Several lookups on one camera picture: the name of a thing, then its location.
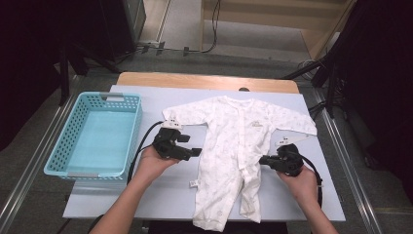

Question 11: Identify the light blue plastic basket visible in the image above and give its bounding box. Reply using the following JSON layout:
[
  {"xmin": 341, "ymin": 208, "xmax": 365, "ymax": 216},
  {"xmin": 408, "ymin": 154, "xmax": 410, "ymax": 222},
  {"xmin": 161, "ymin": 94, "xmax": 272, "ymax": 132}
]
[{"xmin": 43, "ymin": 91, "xmax": 144, "ymax": 181}]

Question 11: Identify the aluminium frame rail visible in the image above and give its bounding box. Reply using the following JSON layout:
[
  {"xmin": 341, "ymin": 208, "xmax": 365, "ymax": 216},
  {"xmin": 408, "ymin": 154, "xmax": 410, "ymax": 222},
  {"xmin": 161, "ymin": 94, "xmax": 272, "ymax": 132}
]
[
  {"xmin": 310, "ymin": 86, "xmax": 386, "ymax": 234},
  {"xmin": 0, "ymin": 75, "xmax": 84, "ymax": 234}
]

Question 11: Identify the right hand-held gripper black cable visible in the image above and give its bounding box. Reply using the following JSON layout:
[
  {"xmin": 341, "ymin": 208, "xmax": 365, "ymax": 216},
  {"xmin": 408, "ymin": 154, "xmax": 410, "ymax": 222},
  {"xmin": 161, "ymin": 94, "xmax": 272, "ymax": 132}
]
[{"xmin": 300, "ymin": 154, "xmax": 324, "ymax": 210}]

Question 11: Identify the person's right hand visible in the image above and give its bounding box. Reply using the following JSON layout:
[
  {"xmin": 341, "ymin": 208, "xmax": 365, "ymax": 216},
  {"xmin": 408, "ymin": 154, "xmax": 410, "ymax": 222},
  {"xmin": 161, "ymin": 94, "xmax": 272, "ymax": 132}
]
[{"xmin": 277, "ymin": 164, "xmax": 321, "ymax": 207}]

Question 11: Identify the white baby romper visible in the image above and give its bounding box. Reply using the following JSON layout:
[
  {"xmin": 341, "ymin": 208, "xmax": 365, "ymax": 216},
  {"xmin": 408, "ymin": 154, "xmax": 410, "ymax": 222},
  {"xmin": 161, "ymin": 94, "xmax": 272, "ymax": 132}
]
[{"xmin": 162, "ymin": 95, "xmax": 319, "ymax": 233}]

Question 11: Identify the hand-held gripper black cable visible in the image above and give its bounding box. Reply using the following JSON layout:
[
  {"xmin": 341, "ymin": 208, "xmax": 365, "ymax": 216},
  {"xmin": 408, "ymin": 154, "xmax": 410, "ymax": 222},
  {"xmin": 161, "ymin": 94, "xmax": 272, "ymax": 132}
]
[
  {"xmin": 300, "ymin": 154, "xmax": 324, "ymax": 210},
  {"xmin": 126, "ymin": 120, "xmax": 165, "ymax": 185}
]

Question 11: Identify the left hand-held gripper black cable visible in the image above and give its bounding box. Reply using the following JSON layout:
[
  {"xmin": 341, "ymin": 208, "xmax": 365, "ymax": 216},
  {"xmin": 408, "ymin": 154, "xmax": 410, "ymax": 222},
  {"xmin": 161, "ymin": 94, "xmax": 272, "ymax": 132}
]
[{"xmin": 126, "ymin": 120, "xmax": 165, "ymax": 185}]

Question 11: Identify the black curtain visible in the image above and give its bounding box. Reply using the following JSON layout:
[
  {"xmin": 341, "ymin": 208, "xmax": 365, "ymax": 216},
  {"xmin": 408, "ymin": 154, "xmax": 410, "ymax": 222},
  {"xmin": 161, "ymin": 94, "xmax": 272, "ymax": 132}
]
[
  {"xmin": 337, "ymin": 0, "xmax": 413, "ymax": 204},
  {"xmin": 0, "ymin": 0, "xmax": 110, "ymax": 153}
]

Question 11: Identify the black metal stand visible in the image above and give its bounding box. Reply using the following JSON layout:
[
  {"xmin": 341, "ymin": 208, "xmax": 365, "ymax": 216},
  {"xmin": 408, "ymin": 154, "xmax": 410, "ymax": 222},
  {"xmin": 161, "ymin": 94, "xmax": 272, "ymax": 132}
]
[
  {"xmin": 57, "ymin": 38, "xmax": 122, "ymax": 107},
  {"xmin": 282, "ymin": 0, "xmax": 361, "ymax": 120}
]

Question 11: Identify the black floor cable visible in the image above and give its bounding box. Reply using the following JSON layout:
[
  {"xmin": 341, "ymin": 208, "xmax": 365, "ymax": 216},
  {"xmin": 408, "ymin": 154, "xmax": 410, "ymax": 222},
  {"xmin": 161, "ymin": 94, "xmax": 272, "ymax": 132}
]
[{"xmin": 194, "ymin": 0, "xmax": 222, "ymax": 55}]

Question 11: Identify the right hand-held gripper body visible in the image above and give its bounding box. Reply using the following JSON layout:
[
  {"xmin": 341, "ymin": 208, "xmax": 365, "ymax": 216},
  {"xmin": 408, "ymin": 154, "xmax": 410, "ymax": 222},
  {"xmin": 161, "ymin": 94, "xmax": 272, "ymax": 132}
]
[{"xmin": 274, "ymin": 134, "xmax": 310, "ymax": 178}]

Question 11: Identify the person's dark clothing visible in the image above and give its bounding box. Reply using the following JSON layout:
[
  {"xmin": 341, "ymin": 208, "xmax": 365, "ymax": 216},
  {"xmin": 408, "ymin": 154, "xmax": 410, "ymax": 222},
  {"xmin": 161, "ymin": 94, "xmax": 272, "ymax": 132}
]
[{"xmin": 142, "ymin": 220, "xmax": 288, "ymax": 234}]

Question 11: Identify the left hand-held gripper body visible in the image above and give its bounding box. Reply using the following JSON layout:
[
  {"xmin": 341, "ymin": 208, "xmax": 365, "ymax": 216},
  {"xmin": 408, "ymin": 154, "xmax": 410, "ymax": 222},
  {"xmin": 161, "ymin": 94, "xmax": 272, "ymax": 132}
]
[{"xmin": 151, "ymin": 118, "xmax": 189, "ymax": 161}]

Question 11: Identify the black cabinet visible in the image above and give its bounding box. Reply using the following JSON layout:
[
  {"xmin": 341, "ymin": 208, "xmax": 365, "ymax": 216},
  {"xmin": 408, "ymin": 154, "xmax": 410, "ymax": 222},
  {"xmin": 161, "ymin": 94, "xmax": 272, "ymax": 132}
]
[{"xmin": 96, "ymin": 0, "xmax": 148, "ymax": 63}]

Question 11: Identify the wooden shelf frame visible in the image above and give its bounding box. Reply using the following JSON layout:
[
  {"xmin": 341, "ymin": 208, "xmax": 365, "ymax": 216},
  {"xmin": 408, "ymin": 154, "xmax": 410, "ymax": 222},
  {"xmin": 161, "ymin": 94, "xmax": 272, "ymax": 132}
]
[{"xmin": 199, "ymin": 0, "xmax": 358, "ymax": 61}]

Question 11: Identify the person's left hand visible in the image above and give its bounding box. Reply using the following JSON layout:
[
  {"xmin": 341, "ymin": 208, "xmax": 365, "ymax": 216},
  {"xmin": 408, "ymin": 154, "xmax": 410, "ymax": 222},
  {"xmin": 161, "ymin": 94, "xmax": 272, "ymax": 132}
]
[{"xmin": 133, "ymin": 144, "xmax": 180, "ymax": 189}]

